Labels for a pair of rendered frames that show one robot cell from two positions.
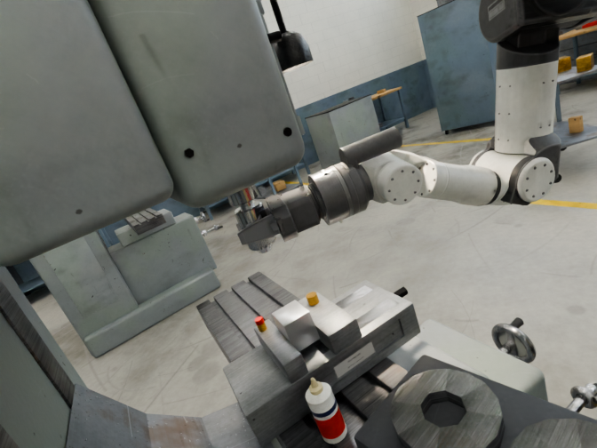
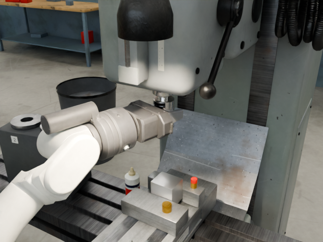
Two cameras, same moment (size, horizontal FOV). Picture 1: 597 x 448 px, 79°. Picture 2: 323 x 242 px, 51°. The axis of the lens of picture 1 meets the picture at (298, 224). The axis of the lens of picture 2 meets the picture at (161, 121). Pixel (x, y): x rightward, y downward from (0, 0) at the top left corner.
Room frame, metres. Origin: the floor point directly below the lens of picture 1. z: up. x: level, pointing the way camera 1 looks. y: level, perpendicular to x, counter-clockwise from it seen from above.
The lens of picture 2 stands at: (1.10, -0.36, 1.54)
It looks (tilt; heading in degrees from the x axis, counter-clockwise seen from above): 25 degrees down; 142
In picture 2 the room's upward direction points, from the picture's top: straight up
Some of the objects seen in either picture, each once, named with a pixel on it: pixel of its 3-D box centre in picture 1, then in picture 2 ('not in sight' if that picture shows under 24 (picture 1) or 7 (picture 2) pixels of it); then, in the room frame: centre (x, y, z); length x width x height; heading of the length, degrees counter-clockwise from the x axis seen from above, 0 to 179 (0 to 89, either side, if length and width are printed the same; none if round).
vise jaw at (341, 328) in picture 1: (324, 319); (154, 210); (0.59, 0.02, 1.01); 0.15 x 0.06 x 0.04; 20
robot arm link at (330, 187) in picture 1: (308, 206); (130, 126); (0.57, -0.03, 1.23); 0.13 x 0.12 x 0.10; 5
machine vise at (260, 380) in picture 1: (318, 341); (160, 215); (0.58, 0.04, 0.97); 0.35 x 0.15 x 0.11; 110
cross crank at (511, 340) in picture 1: (505, 350); not in sight; (0.75, -0.39, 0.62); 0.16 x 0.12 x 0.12; 113
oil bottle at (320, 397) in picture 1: (323, 406); (132, 184); (0.43, 0.06, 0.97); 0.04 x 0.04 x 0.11
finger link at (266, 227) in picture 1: (258, 231); not in sight; (0.53, 0.06, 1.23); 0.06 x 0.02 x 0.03; 95
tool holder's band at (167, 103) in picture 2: (249, 209); (163, 100); (0.56, 0.07, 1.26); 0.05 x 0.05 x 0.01
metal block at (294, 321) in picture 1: (295, 325); (166, 190); (0.57, 0.07, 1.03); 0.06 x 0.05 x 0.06; 20
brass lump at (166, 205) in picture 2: (312, 299); (167, 207); (0.63, 0.02, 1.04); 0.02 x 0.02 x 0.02
